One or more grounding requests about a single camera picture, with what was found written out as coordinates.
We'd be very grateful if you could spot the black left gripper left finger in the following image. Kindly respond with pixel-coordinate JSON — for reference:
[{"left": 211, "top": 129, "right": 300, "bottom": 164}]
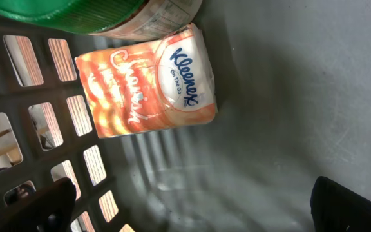
[{"left": 0, "top": 177, "right": 76, "bottom": 232}]

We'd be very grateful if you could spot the grey plastic mesh basket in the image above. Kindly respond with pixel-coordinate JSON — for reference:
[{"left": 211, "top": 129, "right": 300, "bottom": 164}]
[{"left": 0, "top": 1, "right": 371, "bottom": 231}]

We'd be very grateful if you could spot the green lidded jar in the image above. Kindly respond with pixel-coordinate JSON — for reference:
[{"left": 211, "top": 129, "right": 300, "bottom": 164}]
[{"left": 0, "top": 0, "right": 202, "bottom": 41}]

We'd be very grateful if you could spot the orange Kleenex tissue pack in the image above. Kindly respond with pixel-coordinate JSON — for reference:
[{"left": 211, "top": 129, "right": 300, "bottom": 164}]
[{"left": 75, "top": 23, "right": 217, "bottom": 139}]

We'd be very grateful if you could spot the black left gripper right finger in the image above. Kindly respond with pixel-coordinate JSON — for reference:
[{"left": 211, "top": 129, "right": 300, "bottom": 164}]
[{"left": 310, "top": 176, "right": 371, "bottom": 232}]

